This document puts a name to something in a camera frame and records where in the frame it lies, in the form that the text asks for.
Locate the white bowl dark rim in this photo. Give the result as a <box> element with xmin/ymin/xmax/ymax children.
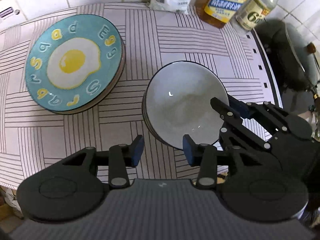
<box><xmin>142</xmin><ymin>90</ymin><xmax>175</xmax><ymax>148</ymax></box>
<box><xmin>145</xmin><ymin>62</ymin><xmax>228</xmax><ymax>150</ymax></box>

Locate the clear vinegar bottle yellow cap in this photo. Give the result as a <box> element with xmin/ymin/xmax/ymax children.
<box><xmin>231</xmin><ymin>0</ymin><xmax>292</xmax><ymax>32</ymax></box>

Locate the cooking oil bottle yellow label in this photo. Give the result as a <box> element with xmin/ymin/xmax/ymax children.
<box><xmin>195</xmin><ymin>0</ymin><xmax>253</xmax><ymax>29</ymax></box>

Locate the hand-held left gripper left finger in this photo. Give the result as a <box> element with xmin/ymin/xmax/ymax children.
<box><xmin>62</xmin><ymin>134</ymin><xmax>145</xmax><ymax>189</ymax></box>

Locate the dark wok with lid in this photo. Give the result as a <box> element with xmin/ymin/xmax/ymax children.
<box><xmin>257</xmin><ymin>19</ymin><xmax>320</xmax><ymax>90</ymax></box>

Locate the small white wall sticker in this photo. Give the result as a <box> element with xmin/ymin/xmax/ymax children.
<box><xmin>0</xmin><ymin>6</ymin><xmax>19</xmax><ymax>19</ymax></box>

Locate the striped tablecloth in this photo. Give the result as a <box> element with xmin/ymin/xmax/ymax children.
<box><xmin>0</xmin><ymin>2</ymin><xmax>284</xmax><ymax>188</ymax></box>

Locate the blue fried egg plate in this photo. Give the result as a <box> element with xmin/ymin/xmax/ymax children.
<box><xmin>24</xmin><ymin>14</ymin><xmax>123</xmax><ymax>112</ymax></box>

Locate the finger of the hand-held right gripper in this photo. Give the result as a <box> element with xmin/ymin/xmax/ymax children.
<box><xmin>228</xmin><ymin>96</ymin><xmax>289</xmax><ymax>133</ymax></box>
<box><xmin>210</xmin><ymin>97</ymin><xmax>273</xmax><ymax>153</ymax></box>

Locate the black wok wooden handle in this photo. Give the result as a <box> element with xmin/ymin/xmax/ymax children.
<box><xmin>255</xmin><ymin>19</ymin><xmax>320</xmax><ymax>110</ymax></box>

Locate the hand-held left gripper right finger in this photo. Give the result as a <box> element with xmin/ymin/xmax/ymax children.
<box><xmin>182</xmin><ymin>134</ymin><xmax>253</xmax><ymax>189</ymax></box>

